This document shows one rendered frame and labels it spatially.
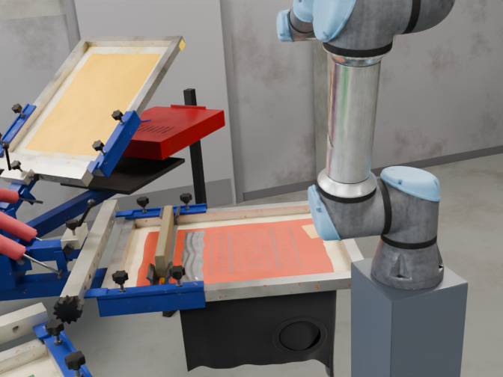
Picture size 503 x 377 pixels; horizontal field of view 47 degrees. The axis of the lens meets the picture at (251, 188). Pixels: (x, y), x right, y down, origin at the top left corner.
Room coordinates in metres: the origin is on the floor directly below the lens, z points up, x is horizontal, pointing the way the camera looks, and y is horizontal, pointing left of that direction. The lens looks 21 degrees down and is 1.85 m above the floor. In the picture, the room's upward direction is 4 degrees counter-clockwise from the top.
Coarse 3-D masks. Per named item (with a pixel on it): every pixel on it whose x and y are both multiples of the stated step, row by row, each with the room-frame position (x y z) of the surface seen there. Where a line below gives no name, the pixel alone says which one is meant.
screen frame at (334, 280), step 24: (192, 216) 1.96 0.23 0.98; (216, 216) 1.96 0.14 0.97; (240, 216) 1.96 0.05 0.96; (264, 216) 1.97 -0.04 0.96; (120, 240) 1.78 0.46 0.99; (120, 264) 1.60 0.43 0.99; (216, 288) 1.42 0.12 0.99; (240, 288) 1.42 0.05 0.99; (264, 288) 1.42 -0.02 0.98; (288, 288) 1.42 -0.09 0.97; (312, 288) 1.42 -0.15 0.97; (336, 288) 1.43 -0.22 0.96
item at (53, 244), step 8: (48, 240) 1.71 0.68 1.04; (56, 240) 1.70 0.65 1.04; (32, 248) 1.66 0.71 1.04; (40, 248) 1.66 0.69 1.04; (48, 248) 1.66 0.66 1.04; (56, 248) 1.66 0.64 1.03; (80, 248) 1.66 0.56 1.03; (32, 256) 1.65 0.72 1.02; (40, 256) 1.65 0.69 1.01; (48, 256) 1.66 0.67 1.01; (72, 256) 1.66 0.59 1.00
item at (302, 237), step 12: (204, 228) 1.90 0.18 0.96; (216, 228) 1.89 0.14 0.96; (228, 228) 1.89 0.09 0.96; (240, 228) 1.88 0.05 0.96; (252, 228) 1.87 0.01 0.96; (264, 228) 1.86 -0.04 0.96; (300, 228) 1.84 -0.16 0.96; (156, 240) 1.83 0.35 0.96; (180, 240) 1.81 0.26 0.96; (204, 240) 1.80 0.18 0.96; (300, 240) 1.75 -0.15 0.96; (312, 240) 1.74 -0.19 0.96; (144, 252) 1.74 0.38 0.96; (180, 252) 1.72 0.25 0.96; (204, 252) 1.71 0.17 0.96
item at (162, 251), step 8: (168, 208) 1.86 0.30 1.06; (168, 216) 1.79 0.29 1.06; (168, 224) 1.73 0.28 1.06; (160, 232) 1.67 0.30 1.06; (168, 232) 1.69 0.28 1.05; (160, 240) 1.61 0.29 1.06; (168, 240) 1.66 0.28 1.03; (160, 248) 1.55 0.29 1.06; (168, 248) 1.63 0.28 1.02; (160, 256) 1.51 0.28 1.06; (168, 256) 1.61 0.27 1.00; (160, 264) 1.51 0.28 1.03; (160, 272) 1.51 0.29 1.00
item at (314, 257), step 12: (300, 252) 1.66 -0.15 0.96; (312, 252) 1.66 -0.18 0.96; (324, 252) 1.65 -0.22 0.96; (144, 264) 1.66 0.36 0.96; (180, 264) 1.64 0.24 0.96; (204, 264) 1.63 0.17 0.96; (312, 264) 1.58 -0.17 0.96; (324, 264) 1.58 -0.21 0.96; (144, 276) 1.58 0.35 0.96; (204, 276) 1.55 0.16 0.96; (216, 276) 1.55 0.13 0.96; (228, 276) 1.54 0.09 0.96; (240, 276) 1.54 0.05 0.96; (252, 276) 1.53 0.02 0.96; (264, 276) 1.53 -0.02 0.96; (276, 276) 1.52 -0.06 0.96; (288, 276) 1.52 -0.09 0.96
